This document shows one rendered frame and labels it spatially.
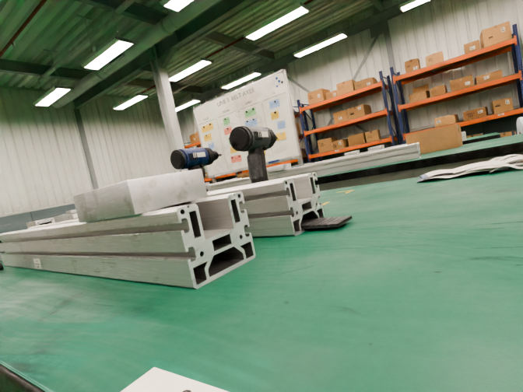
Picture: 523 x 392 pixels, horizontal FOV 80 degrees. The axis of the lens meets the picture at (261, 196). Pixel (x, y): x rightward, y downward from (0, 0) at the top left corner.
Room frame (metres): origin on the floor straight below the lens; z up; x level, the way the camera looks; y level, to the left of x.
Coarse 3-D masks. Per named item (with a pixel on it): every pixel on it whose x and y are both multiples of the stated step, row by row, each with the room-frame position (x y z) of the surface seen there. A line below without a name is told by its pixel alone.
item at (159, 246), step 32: (64, 224) 0.53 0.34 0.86; (96, 224) 0.43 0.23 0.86; (128, 224) 0.37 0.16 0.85; (160, 224) 0.33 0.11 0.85; (192, 224) 0.34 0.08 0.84; (224, 224) 0.38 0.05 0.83; (32, 256) 0.64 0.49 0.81; (64, 256) 0.53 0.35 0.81; (96, 256) 0.47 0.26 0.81; (128, 256) 0.41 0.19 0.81; (160, 256) 0.36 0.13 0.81; (192, 256) 0.32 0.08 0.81; (224, 256) 0.39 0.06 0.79; (192, 288) 0.32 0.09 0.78
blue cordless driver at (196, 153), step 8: (176, 152) 0.92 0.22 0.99; (184, 152) 0.92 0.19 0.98; (192, 152) 0.94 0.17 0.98; (200, 152) 0.97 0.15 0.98; (208, 152) 1.00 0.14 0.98; (216, 152) 1.05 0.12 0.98; (176, 160) 0.92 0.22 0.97; (184, 160) 0.91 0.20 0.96; (192, 160) 0.94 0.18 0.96; (200, 160) 0.96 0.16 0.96; (208, 160) 0.99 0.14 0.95; (176, 168) 0.93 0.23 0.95; (184, 168) 0.93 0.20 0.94; (192, 168) 0.95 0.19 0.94; (200, 168) 0.97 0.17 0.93
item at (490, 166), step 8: (496, 160) 0.73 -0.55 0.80; (504, 160) 0.69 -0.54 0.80; (512, 160) 0.65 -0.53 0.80; (520, 160) 0.67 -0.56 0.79; (456, 168) 0.76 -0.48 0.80; (464, 168) 0.71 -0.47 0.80; (472, 168) 0.69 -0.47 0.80; (480, 168) 0.67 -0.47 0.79; (488, 168) 0.66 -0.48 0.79; (496, 168) 0.65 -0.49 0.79; (504, 168) 0.66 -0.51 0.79; (520, 168) 0.63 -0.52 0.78; (424, 176) 0.76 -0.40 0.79; (432, 176) 0.74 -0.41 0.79; (440, 176) 0.73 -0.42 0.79; (448, 176) 0.72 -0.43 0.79; (456, 176) 0.70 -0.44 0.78
